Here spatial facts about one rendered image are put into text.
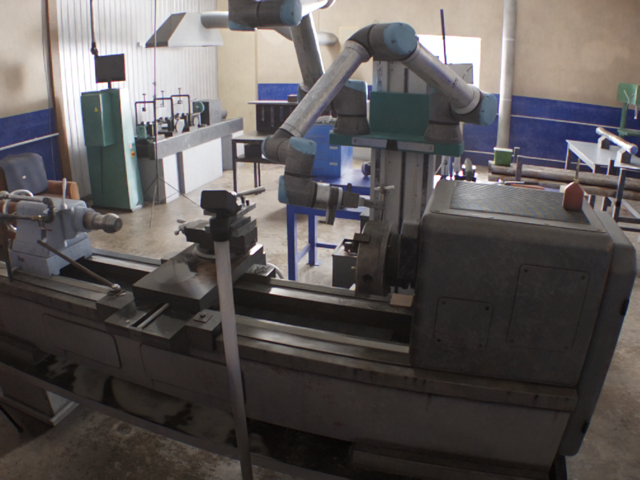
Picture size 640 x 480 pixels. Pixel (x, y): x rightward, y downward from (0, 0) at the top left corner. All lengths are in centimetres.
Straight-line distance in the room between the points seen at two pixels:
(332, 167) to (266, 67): 592
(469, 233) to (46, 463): 219
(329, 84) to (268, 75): 764
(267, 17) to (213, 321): 103
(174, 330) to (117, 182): 459
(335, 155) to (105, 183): 350
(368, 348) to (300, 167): 63
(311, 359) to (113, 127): 485
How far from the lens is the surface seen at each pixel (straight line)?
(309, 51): 230
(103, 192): 642
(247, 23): 161
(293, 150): 158
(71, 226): 230
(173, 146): 647
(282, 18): 156
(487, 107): 220
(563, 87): 869
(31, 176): 564
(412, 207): 269
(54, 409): 285
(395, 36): 178
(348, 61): 184
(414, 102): 250
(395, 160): 265
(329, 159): 368
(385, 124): 255
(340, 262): 380
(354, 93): 243
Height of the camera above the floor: 175
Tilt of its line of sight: 21 degrees down
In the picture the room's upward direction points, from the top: straight up
